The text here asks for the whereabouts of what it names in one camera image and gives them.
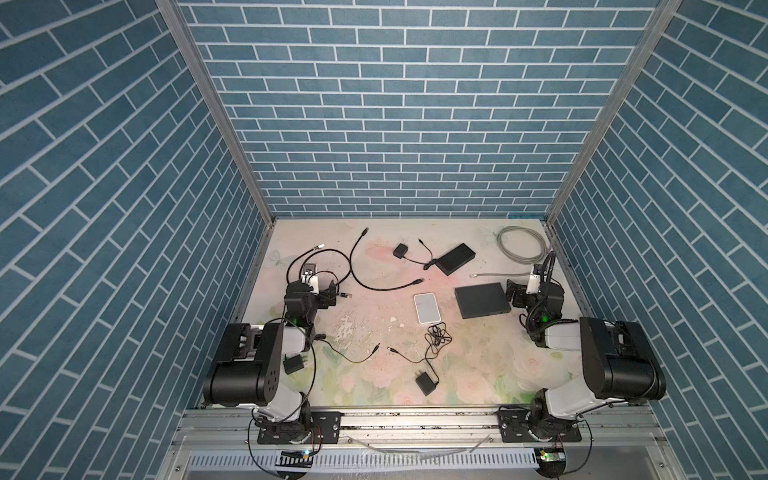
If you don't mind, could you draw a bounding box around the white small router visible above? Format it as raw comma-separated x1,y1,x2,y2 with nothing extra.
413,293,442,325

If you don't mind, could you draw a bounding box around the black ribbed box device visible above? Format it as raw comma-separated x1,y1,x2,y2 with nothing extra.
435,243,475,276

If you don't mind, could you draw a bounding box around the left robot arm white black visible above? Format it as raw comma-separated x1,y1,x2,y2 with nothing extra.
203,281,341,448

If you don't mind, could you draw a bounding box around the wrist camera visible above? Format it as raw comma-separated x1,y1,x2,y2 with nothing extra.
300,263,320,294
526,264,547,295

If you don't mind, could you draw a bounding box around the long black cable loop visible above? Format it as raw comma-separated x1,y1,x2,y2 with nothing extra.
285,227,425,300

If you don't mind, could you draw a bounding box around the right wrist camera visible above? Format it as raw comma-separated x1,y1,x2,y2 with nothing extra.
526,264,547,295

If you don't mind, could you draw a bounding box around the black adapter left side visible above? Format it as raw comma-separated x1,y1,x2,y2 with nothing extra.
283,333,382,376

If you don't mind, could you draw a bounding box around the dark grey network switch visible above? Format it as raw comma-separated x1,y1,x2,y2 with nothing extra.
454,283,512,319

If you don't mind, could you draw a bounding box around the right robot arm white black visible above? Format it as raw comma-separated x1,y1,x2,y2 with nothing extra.
497,280,666,443

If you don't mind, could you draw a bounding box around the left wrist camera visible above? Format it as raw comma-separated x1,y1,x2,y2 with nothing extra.
300,263,320,294

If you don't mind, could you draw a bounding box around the black power adapter with plug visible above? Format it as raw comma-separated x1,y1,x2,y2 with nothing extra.
387,322,453,396

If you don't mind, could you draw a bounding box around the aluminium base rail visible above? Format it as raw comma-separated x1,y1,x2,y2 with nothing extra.
159,406,684,479

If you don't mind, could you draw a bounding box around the grey ethernet cable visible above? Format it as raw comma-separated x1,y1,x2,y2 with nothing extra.
469,226,551,280

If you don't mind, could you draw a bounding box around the small black adapter cable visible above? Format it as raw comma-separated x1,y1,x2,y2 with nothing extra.
392,238,439,271

